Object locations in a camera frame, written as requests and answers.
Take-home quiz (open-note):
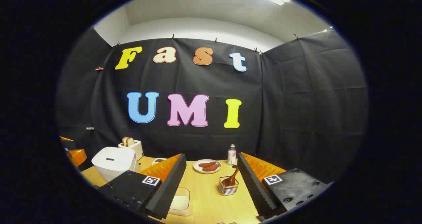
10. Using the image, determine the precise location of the brown wooden spoon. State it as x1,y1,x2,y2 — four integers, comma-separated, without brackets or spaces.
222,167,240,187

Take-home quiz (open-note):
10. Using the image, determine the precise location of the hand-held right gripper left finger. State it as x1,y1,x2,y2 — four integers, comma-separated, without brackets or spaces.
98,153,187,220

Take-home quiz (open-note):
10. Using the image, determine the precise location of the white toaster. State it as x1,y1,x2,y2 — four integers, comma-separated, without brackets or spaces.
118,140,144,160

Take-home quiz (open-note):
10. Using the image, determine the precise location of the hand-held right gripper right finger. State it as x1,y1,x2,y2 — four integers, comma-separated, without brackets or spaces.
237,152,333,222

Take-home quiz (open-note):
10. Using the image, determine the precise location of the black backdrop cloth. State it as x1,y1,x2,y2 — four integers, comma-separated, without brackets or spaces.
56,28,369,185

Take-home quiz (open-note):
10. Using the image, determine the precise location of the white round plate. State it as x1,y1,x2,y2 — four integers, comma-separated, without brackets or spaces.
193,159,222,174

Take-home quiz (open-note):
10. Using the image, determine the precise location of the wire chopstick holder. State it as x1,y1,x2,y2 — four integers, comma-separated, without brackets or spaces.
218,175,239,196

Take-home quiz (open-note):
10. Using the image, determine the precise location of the white rice cooker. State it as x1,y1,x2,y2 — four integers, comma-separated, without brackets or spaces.
91,147,139,182

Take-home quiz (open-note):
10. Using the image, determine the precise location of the clear plastic container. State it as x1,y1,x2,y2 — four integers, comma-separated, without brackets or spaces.
167,187,191,216

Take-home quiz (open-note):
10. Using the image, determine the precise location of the small pink label bottle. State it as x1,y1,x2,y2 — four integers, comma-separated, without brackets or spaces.
227,144,237,165

